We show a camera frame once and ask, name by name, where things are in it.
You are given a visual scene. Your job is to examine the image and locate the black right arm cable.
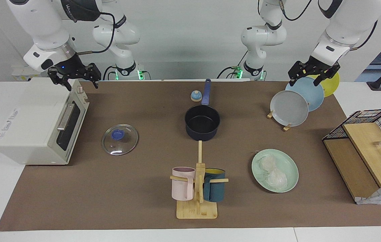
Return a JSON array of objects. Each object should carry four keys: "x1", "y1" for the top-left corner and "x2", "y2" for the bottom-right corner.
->
[{"x1": 76, "y1": 12, "x2": 116, "y2": 56}]

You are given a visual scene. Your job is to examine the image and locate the yellow plate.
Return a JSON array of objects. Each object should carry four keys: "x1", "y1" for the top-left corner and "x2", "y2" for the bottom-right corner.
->
[{"x1": 306, "y1": 71, "x2": 340, "y2": 98}]

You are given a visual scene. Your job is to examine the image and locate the black base cable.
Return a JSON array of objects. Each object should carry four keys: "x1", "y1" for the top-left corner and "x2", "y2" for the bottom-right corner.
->
[
  {"x1": 216, "y1": 66, "x2": 241, "y2": 79},
  {"x1": 102, "y1": 66, "x2": 117, "y2": 81}
]

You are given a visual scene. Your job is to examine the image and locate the black left base cable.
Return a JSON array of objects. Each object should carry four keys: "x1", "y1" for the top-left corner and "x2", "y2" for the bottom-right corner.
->
[{"x1": 216, "y1": 66, "x2": 241, "y2": 79}]

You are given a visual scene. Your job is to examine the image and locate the wooden plate rack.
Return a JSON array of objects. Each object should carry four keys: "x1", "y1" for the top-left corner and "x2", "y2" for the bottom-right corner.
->
[{"x1": 267, "y1": 109, "x2": 292, "y2": 131}]

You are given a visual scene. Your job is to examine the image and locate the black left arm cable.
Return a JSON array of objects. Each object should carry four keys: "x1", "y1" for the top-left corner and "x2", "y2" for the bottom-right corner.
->
[{"x1": 350, "y1": 19, "x2": 379, "y2": 51}]

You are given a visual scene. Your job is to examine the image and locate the teal mug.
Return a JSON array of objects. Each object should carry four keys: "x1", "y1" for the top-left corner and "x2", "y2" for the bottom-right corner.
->
[{"x1": 203, "y1": 168, "x2": 226, "y2": 202}]

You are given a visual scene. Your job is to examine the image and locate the light wooden board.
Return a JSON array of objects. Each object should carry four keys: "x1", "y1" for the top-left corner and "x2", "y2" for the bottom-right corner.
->
[{"x1": 342, "y1": 122, "x2": 381, "y2": 188}]

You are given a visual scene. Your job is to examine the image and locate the wooden mug rack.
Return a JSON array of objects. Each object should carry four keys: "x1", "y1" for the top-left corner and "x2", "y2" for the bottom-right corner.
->
[{"x1": 170, "y1": 140, "x2": 229, "y2": 219}]

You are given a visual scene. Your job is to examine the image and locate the black right base cable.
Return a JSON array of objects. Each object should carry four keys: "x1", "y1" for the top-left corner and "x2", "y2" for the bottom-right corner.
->
[{"x1": 102, "y1": 66, "x2": 117, "y2": 81}]

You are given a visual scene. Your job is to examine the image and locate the brown table mat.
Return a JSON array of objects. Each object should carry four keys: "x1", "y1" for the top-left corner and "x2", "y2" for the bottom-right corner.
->
[{"x1": 0, "y1": 81, "x2": 381, "y2": 232}]

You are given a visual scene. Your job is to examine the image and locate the white power strip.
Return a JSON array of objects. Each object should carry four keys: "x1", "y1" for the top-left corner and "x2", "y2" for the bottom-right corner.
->
[{"x1": 11, "y1": 66, "x2": 48, "y2": 81}]

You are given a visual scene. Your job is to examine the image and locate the white toaster oven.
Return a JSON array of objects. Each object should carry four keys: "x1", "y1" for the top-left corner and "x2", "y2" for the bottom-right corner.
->
[{"x1": 0, "y1": 78, "x2": 90, "y2": 166}]

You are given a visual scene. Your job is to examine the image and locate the dark blue saucepan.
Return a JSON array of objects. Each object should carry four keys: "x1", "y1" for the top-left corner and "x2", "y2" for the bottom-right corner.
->
[{"x1": 184, "y1": 79, "x2": 221, "y2": 141}]

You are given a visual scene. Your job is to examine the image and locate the grey plate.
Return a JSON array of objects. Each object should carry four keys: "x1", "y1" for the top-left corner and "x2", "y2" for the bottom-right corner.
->
[{"x1": 270, "y1": 90, "x2": 309, "y2": 127}]

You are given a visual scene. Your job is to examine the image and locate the mint green plate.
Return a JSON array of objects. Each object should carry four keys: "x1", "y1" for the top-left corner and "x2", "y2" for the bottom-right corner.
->
[{"x1": 251, "y1": 149, "x2": 299, "y2": 193}]

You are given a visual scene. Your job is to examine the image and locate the light blue plate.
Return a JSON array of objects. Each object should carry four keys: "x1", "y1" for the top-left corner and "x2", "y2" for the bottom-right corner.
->
[{"x1": 285, "y1": 77, "x2": 325, "y2": 112}]

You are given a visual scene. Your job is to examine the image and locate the black wire basket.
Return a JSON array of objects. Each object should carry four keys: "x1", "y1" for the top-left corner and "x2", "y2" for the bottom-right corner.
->
[{"x1": 322, "y1": 109, "x2": 381, "y2": 155}]

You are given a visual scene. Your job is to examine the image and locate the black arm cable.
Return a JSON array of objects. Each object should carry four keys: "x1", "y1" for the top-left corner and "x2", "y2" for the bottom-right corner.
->
[
  {"x1": 350, "y1": 19, "x2": 379, "y2": 51},
  {"x1": 76, "y1": 12, "x2": 116, "y2": 56}
]

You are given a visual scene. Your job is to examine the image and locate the glass lid with blue knob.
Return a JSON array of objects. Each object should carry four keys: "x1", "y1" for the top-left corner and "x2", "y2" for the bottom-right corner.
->
[{"x1": 102, "y1": 124, "x2": 139, "y2": 156}]

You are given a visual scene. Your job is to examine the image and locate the dark wooden board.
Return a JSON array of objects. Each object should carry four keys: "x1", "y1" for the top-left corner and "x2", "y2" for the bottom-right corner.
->
[{"x1": 324, "y1": 138, "x2": 379, "y2": 202}]

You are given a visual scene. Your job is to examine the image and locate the pink mug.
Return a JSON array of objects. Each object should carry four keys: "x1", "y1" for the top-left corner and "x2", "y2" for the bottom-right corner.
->
[{"x1": 172, "y1": 167, "x2": 196, "y2": 201}]

